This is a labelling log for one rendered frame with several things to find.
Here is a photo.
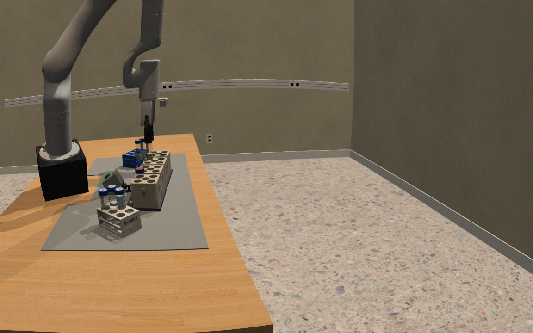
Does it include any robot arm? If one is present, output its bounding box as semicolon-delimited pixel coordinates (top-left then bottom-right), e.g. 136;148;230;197
39;0;169;162

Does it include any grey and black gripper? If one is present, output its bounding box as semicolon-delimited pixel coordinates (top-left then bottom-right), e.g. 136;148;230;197
140;100;155;143

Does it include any blue tube rack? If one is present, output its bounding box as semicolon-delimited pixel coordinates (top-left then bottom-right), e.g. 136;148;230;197
122;149;146;169

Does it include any beige bucket adapter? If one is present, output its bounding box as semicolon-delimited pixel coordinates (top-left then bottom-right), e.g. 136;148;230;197
130;174;162;208
142;157;168;185
153;150;171;176
140;165;165;195

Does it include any beige tube rack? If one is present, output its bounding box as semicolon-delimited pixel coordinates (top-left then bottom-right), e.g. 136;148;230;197
98;204;142;238

